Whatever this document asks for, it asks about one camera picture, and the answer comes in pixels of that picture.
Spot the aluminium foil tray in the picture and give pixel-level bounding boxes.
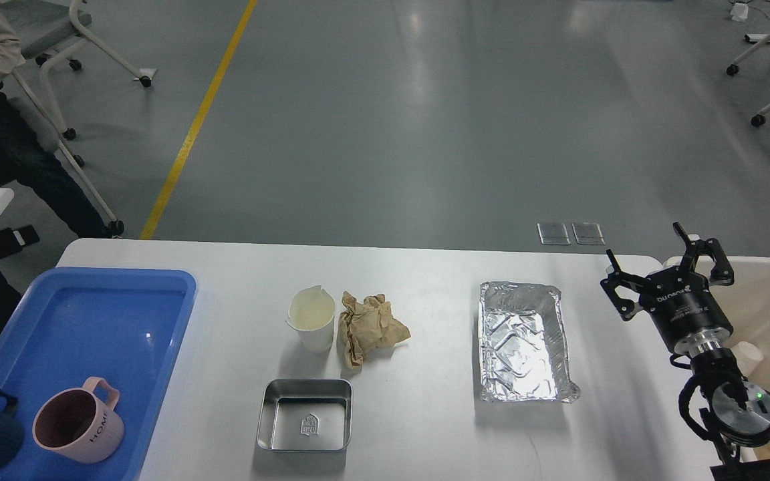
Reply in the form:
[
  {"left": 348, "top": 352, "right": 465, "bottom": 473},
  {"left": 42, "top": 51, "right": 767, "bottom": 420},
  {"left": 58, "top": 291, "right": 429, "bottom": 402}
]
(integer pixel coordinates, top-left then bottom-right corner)
[{"left": 477, "top": 281, "right": 581, "bottom": 403}]

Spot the floor socket plate left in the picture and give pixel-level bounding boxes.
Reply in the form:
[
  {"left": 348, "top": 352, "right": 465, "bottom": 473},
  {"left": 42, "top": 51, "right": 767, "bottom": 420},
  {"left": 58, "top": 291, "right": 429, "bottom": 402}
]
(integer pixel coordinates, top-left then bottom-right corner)
[{"left": 537, "top": 222, "right": 571, "bottom": 246}]

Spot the floor socket plate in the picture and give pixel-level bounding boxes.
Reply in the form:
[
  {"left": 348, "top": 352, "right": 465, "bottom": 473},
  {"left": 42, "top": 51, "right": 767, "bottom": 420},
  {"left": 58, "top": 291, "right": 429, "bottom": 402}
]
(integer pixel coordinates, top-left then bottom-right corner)
[
  {"left": 571, "top": 222, "right": 607, "bottom": 246},
  {"left": 537, "top": 222, "right": 571, "bottom": 246}
]

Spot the square metal tray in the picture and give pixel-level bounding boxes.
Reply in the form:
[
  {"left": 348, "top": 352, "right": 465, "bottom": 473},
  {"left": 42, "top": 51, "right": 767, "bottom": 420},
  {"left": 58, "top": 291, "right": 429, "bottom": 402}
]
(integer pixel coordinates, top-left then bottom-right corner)
[{"left": 256, "top": 378, "right": 354, "bottom": 453}]

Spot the crumpled brown paper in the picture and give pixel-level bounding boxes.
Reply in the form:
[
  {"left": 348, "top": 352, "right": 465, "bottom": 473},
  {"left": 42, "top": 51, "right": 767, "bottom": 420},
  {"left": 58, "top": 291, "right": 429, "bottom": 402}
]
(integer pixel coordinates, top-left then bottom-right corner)
[{"left": 338, "top": 291, "right": 410, "bottom": 369}]

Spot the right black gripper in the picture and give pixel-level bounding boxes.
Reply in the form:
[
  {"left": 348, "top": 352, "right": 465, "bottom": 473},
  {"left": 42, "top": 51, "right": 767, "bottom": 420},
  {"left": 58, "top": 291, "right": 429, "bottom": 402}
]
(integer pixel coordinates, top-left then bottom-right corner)
[{"left": 600, "top": 222, "right": 736, "bottom": 353}]

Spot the white paper cup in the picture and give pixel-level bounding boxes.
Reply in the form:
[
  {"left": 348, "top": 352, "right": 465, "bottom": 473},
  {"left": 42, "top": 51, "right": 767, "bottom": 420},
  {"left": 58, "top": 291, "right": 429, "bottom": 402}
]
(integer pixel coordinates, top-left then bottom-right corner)
[{"left": 287, "top": 285, "right": 336, "bottom": 353}]

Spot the pink mug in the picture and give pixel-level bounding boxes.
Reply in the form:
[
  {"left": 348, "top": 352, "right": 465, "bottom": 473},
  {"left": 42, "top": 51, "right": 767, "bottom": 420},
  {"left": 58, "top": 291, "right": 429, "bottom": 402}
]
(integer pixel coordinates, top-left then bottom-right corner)
[{"left": 31, "top": 375, "right": 125, "bottom": 464}]

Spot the floor socket plate right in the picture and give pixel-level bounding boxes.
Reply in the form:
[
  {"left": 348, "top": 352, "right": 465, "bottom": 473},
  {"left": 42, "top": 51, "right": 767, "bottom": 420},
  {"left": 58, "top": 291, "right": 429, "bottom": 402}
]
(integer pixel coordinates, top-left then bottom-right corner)
[{"left": 571, "top": 222, "right": 607, "bottom": 246}]

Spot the paper cup in bin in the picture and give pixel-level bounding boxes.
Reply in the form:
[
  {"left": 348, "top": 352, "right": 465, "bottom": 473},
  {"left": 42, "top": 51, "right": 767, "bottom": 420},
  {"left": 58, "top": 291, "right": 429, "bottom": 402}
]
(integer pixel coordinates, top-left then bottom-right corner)
[{"left": 731, "top": 341, "right": 764, "bottom": 373}]

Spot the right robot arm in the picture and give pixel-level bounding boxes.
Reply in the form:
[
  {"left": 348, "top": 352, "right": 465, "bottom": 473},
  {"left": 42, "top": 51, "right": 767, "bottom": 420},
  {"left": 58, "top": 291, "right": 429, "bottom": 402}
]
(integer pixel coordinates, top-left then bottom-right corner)
[{"left": 601, "top": 222, "right": 770, "bottom": 480}]

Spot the blue plastic tray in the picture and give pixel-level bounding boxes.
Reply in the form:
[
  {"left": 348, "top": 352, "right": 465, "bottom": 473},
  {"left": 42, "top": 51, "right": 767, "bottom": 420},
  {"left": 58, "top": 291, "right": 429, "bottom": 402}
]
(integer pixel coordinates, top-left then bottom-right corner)
[{"left": 0, "top": 267, "right": 197, "bottom": 480}]

